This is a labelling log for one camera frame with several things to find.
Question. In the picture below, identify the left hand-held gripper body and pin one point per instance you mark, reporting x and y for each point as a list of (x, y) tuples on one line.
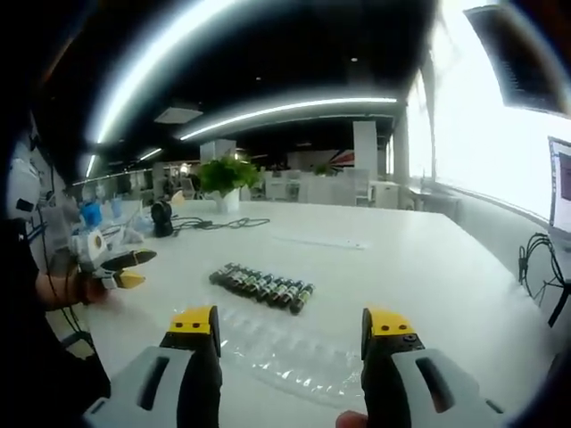
[(91, 245)]

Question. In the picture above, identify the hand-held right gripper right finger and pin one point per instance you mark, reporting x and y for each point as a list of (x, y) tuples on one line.
[(428, 379)]

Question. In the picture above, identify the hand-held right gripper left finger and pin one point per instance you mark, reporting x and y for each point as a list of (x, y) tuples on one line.
[(151, 379)]

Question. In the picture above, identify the row of dark medicine bottles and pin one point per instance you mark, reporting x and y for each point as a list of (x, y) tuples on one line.
[(263, 287)]

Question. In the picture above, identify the clear plastic tray box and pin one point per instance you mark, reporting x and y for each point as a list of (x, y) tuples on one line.
[(290, 352)]

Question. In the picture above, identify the person's left hand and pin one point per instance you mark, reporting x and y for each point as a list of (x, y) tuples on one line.
[(100, 294)]

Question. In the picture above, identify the person's right hand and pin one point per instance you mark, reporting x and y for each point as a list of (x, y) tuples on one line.
[(352, 420)]

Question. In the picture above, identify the clear plastic bags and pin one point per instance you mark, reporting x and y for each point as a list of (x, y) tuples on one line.
[(127, 227)]

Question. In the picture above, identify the black round desk fan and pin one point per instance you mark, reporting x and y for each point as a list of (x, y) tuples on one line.
[(161, 218)]

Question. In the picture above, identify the white chest-worn device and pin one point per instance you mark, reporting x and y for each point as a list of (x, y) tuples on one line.
[(22, 183)]

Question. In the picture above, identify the person's dark clothing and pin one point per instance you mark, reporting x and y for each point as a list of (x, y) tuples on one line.
[(35, 365)]

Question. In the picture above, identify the green plant in white pot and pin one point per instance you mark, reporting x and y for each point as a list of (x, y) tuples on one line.
[(228, 178)]

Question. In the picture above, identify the white flat strip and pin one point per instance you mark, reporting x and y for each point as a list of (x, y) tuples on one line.
[(321, 242)]

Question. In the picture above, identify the long ceiling light strip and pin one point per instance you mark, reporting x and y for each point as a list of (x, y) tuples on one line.
[(285, 113), (147, 71)]

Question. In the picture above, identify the computer monitor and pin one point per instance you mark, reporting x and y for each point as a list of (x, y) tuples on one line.
[(561, 187)]

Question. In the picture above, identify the dark hanging ceiling panel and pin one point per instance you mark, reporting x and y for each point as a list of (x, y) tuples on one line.
[(522, 58)]

